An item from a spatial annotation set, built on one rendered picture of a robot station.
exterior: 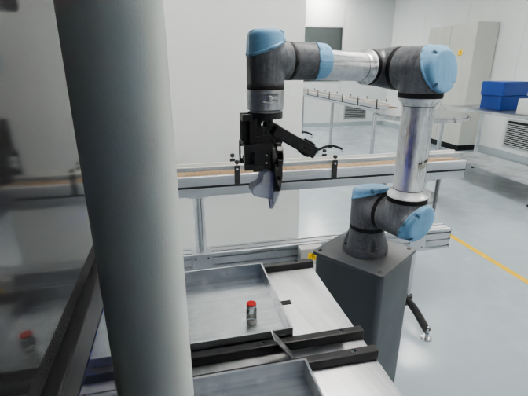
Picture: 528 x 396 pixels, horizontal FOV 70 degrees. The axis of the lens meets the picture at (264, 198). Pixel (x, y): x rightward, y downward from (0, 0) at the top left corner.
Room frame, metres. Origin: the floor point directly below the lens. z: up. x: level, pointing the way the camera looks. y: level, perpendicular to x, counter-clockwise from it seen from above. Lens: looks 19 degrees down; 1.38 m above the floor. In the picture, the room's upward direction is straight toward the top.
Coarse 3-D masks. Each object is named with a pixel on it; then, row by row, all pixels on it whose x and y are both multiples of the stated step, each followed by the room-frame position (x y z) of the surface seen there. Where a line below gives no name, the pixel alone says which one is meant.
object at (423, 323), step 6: (408, 300) 1.84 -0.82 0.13; (414, 306) 1.79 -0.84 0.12; (414, 312) 1.77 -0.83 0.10; (420, 312) 1.76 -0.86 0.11; (420, 318) 1.72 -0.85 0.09; (420, 324) 1.70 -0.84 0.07; (426, 324) 1.69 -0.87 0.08; (426, 330) 1.67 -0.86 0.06; (420, 336) 1.68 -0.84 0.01; (426, 336) 1.67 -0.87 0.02
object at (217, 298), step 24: (192, 288) 0.78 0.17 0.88; (216, 288) 0.78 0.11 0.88; (240, 288) 0.78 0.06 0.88; (264, 288) 0.78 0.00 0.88; (192, 312) 0.69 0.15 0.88; (216, 312) 0.69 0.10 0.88; (240, 312) 0.69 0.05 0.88; (264, 312) 0.69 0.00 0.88; (192, 336) 0.61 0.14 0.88; (216, 336) 0.61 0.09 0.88; (240, 336) 0.57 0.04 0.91; (264, 336) 0.58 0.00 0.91
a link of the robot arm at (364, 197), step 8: (368, 184) 1.20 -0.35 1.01; (376, 184) 1.19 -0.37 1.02; (352, 192) 1.17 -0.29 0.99; (360, 192) 1.13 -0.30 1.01; (368, 192) 1.11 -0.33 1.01; (376, 192) 1.11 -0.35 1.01; (384, 192) 1.12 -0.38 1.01; (352, 200) 1.16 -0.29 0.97; (360, 200) 1.13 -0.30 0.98; (368, 200) 1.11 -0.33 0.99; (376, 200) 1.09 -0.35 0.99; (352, 208) 1.16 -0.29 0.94; (360, 208) 1.12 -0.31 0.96; (368, 208) 1.10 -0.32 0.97; (352, 216) 1.15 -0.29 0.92; (360, 216) 1.12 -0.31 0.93; (368, 216) 1.09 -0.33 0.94; (352, 224) 1.15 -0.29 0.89; (360, 224) 1.12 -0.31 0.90; (368, 224) 1.11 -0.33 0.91
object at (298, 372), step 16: (256, 368) 0.49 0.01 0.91; (272, 368) 0.50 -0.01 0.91; (288, 368) 0.51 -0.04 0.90; (304, 368) 0.51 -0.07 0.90; (208, 384) 0.48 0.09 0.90; (224, 384) 0.48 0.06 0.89; (240, 384) 0.49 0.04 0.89; (256, 384) 0.49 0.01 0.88; (272, 384) 0.49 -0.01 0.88; (288, 384) 0.49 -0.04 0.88; (304, 384) 0.49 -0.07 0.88
